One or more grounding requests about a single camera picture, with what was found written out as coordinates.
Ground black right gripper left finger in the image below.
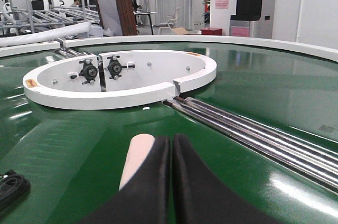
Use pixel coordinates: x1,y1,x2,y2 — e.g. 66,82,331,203
79,136,171,223

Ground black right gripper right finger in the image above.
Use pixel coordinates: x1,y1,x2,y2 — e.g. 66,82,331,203
172,134,279,223

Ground pink hand brush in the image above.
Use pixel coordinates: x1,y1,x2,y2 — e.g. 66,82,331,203
119,134,155,190

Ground black cable bundle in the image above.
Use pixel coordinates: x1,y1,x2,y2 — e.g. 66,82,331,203
0,170,31,211

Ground chrome conveyor rollers right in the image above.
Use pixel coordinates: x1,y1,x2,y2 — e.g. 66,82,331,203
163,97,337,192

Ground chrome conveyor rollers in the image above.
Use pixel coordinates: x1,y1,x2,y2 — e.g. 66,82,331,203
45,38,97,63
163,97,337,192

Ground chrome conveyor rollers rear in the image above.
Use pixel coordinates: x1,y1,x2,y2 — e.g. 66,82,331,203
45,38,97,63

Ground white outer conveyor rim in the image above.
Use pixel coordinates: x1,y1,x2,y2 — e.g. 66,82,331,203
63,35,337,62

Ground right black bearing block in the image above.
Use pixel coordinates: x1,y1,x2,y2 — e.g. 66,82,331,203
106,55,135,80

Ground black bearing block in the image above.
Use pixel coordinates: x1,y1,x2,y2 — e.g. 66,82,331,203
69,59,98,85
106,55,135,80

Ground left black bearing block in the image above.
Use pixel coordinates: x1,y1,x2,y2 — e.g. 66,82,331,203
69,59,98,85

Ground orange warning label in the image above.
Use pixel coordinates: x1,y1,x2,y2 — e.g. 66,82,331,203
25,79,39,88

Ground red box on floor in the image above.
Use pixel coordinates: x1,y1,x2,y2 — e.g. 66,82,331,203
201,27,222,35

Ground cardboard box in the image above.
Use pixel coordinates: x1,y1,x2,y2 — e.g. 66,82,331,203
171,27,201,35

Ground white chair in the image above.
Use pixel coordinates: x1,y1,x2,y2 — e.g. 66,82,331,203
158,7,180,35

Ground desk with black legs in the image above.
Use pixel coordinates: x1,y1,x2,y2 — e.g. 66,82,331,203
133,11,157,35

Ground white foam roll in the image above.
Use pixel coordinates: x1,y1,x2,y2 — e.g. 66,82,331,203
1,22,91,47

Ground white outer rim left segment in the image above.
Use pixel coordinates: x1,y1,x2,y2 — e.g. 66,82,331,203
0,41,61,58

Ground seated person in background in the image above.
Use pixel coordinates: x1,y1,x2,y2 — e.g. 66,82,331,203
70,0,81,7

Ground black and grey kiosk machine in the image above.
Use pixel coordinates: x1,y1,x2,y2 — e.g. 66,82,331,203
230,0,276,39

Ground brown wooden pillar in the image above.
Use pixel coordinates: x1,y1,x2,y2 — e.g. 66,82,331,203
115,0,137,35

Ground metal roller rack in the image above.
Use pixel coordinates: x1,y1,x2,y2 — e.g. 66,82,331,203
1,0,100,37

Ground white inner conveyor ring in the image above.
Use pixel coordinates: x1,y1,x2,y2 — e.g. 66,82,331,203
22,49,218,110

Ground pink wall notice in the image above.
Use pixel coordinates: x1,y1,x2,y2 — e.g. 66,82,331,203
215,0,229,10

